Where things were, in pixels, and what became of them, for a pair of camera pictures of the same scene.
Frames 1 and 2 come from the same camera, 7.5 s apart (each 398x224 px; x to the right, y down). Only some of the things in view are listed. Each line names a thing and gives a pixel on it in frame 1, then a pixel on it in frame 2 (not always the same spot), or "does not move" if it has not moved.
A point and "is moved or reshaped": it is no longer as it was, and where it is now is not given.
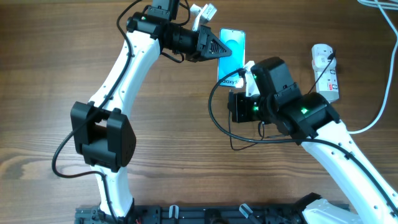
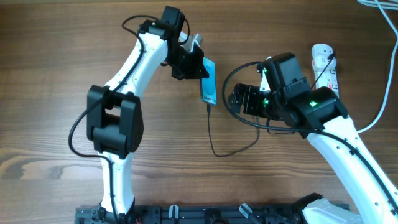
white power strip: (326, 80) does not move
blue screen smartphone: (236, 40) -> (208, 85)
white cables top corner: (389, 4) does not move
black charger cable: (331, 57) is moved or reshaped
